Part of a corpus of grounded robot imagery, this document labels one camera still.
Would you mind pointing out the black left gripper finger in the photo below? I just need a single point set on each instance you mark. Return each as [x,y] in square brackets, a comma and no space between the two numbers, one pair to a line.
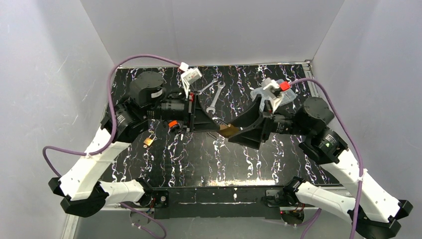
[203,118]
[208,126]

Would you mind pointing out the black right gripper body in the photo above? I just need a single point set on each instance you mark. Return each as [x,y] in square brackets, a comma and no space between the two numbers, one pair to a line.
[263,122]

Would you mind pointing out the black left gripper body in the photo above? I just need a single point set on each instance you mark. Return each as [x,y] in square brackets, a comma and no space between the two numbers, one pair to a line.
[191,112]

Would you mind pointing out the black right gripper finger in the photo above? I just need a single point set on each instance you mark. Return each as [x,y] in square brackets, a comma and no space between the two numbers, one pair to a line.
[249,138]
[250,118]

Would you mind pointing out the large brass padlock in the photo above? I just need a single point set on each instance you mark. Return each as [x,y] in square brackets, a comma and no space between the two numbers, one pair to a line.
[225,130]

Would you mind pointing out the orange black padlock with keys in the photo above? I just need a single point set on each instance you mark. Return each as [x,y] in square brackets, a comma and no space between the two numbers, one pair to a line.
[174,127]

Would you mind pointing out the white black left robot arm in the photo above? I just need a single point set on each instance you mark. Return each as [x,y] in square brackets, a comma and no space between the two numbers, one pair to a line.
[82,191]

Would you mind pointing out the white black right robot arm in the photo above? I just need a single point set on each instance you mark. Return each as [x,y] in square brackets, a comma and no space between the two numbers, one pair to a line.
[373,211]

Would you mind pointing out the large silver wrench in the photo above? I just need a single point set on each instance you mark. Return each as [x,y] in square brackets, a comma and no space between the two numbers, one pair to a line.
[211,108]

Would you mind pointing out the clear plastic screw box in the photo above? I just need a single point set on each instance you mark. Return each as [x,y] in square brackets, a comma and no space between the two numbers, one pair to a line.
[259,91]

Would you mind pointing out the small silver wrench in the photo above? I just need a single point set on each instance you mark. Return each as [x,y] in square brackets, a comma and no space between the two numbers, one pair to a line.
[201,91]

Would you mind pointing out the small brass padlock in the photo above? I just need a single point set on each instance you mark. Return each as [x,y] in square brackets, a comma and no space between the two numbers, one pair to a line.
[149,140]

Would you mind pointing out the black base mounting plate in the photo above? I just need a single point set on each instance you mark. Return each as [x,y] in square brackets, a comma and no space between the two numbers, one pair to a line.
[216,202]

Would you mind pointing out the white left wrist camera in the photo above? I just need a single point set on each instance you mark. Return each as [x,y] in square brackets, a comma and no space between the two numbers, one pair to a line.
[188,76]

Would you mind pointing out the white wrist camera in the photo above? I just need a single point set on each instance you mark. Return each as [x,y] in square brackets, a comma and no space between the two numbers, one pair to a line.
[188,76]
[276,91]

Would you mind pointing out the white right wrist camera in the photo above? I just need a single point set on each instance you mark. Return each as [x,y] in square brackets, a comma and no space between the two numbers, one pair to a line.
[276,91]

